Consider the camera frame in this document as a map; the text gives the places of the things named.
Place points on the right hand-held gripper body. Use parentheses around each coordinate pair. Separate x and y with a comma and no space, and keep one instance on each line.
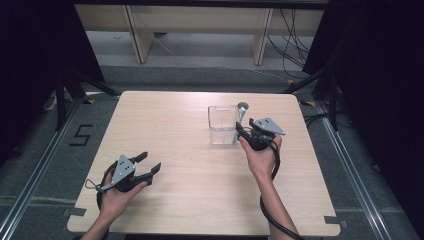
(266,128)

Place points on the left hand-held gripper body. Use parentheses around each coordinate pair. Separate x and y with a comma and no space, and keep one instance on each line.
(123,170)

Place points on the metal spoon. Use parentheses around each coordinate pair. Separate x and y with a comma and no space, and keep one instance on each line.
(242,106)

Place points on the clear plastic ribbed container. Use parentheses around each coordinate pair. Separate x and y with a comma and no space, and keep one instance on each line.
(222,125)

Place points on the person's left hand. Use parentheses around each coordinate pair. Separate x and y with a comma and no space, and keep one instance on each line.
(115,200)

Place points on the person's right hand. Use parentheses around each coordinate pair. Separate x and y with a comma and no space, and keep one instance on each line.
(263,161)

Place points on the yellow black tape piece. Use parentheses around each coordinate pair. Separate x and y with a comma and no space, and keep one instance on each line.
(88,101)
(308,103)

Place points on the black tape numeral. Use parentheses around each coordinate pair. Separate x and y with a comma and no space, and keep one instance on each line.
(81,135)

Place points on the grey tape piece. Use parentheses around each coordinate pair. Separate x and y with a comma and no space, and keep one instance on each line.
(335,220)
(75,212)

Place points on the black metal stand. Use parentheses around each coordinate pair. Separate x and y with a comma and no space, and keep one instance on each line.
(61,96)
(332,100)

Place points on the light wooden desk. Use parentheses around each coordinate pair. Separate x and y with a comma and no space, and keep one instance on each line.
(200,20)

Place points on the black curtain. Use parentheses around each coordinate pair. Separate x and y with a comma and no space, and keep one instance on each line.
(383,100)
(30,66)

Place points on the metal floor rail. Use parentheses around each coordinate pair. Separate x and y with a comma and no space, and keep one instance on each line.
(353,173)
(36,176)

